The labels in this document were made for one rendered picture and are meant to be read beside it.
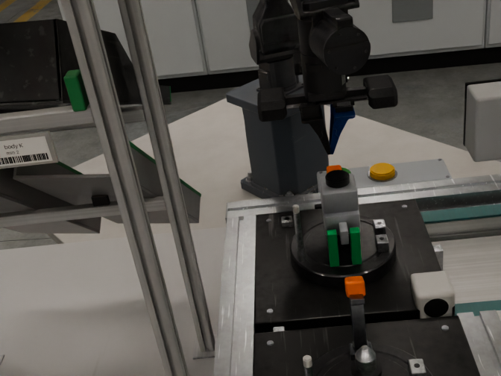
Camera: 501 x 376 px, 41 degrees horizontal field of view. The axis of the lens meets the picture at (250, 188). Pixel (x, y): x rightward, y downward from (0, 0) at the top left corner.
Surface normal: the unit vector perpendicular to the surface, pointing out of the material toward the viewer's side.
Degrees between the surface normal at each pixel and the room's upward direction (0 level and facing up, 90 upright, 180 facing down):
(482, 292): 0
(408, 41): 90
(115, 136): 90
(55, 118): 90
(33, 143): 90
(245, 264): 0
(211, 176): 0
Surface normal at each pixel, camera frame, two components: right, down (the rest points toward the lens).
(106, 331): -0.14, -0.85
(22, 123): -0.02, 0.51
